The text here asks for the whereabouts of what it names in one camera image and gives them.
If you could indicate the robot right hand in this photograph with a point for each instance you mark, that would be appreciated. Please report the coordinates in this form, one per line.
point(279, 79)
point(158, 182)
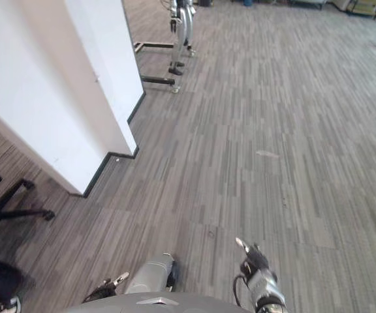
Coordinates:
point(256, 259)

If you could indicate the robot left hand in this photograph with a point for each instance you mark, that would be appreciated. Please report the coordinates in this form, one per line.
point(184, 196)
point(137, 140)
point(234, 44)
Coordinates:
point(114, 281)

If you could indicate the robot grey torso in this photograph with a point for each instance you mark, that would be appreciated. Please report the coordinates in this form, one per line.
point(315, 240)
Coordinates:
point(155, 303)

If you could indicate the robot dark foot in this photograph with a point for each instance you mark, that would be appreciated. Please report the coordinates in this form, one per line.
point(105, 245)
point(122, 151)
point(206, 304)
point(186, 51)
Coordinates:
point(173, 274)

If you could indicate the wheeled gantry stand base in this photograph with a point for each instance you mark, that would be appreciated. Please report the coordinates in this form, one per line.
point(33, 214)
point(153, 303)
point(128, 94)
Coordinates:
point(162, 80)

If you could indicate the silver humanoid robot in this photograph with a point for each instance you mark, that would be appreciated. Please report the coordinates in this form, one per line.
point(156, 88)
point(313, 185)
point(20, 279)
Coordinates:
point(181, 29)

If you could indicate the blue bin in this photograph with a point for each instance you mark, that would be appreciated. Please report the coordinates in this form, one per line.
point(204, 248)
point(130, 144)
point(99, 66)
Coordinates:
point(248, 2)

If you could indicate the yellow shelf rack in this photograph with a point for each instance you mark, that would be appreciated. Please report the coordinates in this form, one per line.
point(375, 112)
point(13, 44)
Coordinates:
point(361, 6)

